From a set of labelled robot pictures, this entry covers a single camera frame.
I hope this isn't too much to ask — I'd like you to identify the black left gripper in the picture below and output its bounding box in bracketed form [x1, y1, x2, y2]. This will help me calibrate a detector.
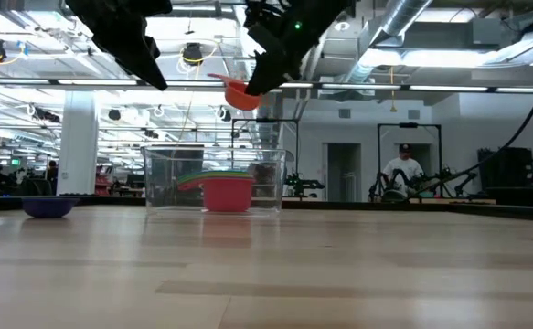
[64, 0, 174, 92]

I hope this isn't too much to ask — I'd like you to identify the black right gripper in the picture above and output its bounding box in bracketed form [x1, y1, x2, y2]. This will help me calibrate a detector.
[244, 0, 357, 97]

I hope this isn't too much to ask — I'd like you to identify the orange measuring cup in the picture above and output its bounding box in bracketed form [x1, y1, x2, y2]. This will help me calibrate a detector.
[207, 72, 262, 112]

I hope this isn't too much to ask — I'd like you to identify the clear plastic basket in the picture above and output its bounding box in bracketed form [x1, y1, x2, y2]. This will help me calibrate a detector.
[142, 145, 294, 216]

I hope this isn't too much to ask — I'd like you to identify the yellow measuring cup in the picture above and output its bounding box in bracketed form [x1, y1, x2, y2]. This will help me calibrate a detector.
[177, 174, 255, 181]

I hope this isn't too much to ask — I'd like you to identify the pink measuring cup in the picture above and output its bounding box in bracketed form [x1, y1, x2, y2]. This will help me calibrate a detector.
[177, 176, 256, 214]

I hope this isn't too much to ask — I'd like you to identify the indigo measuring cup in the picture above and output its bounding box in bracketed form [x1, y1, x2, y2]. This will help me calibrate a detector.
[20, 196, 80, 219]

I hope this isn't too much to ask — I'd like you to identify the white building column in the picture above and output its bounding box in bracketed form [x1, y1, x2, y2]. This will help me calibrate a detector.
[56, 90, 101, 196]

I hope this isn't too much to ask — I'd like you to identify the person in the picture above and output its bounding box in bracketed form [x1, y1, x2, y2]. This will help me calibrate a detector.
[381, 143, 426, 202]
[45, 159, 59, 196]

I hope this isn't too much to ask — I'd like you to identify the black equipment rack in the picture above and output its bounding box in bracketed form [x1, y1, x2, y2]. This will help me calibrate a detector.
[477, 145, 531, 188]

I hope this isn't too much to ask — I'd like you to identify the black metal rig frame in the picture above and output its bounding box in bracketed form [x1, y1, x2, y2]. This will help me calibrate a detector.
[230, 117, 301, 186]
[377, 122, 443, 184]

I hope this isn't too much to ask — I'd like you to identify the yellow hanging power cord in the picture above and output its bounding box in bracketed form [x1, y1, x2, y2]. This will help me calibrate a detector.
[388, 66, 398, 114]

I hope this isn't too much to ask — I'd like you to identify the silver ventilation duct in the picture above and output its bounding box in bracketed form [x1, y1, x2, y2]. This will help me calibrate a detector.
[368, 0, 435, 48]

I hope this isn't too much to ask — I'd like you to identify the black aluminium table frame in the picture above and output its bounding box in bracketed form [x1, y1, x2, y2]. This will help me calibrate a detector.
[0, 194, 533, 224]

